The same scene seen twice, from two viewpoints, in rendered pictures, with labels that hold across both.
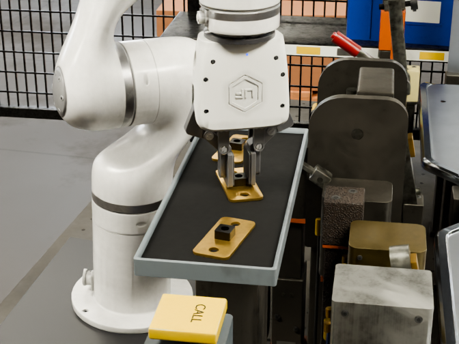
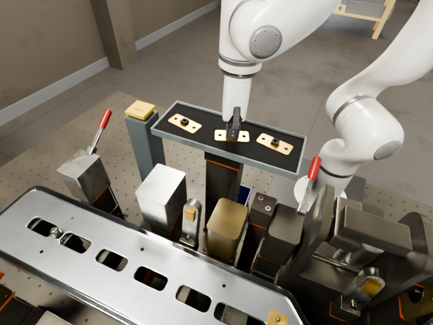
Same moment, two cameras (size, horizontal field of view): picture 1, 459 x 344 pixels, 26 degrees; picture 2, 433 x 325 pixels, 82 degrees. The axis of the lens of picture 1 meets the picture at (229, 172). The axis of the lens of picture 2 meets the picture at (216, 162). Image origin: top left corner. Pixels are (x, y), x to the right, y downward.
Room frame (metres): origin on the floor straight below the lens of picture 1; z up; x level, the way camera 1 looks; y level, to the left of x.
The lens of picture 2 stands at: (1.07, -0.48, 1.57)
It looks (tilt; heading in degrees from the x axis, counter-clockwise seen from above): 47 degrees down; 101
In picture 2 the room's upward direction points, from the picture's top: 4 degrees clockwise
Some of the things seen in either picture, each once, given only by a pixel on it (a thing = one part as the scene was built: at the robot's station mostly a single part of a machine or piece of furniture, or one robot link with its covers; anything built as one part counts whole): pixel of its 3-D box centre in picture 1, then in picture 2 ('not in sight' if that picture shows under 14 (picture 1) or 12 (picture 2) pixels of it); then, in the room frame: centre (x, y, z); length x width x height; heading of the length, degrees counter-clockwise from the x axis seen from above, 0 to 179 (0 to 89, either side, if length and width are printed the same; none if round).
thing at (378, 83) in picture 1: (352, 233); (327, 267); (1.31, -0.18, 0.95); 0.18 x 0.13 x 0.49; 171
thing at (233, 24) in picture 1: (237, 16); (240, 59); (1.01, -0.01, 1.36); 0.09 x 0.08 x 0.03; 102
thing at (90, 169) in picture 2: not in sight; (102, 198); (0.63, -0.10, 0.88); 0.12 x 0.07 x 0.36; 81
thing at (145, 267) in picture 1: (233, 192); (228, 135); (1.01, 0.00, 1.16); 0.37 x 0.14 x 0.02; 171
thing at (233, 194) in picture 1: (238, 180); (232, 134); (1.01, -0.01, 1.17); 0.08 x 0.04 x 0.01; 12
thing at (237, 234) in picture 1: (225, 233); (184, 122); (0.89, 0.00, 1.17); 0.08 x 0.04 x 0.01; 159
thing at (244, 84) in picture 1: (239, 72); (237, 88); (1.01, -0.01, 1.29); 0.10 x 0.07 x 0.11; 102
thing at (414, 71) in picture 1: (403, 159); not in sight; (1.74, -0.33, 0.88); 0.04 x 0.04 x 0.37; 81
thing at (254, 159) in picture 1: (260, 152); (233, 131); (1.02, -0.03, 1.20); 0.03 x 0.03 x 0.07; 12
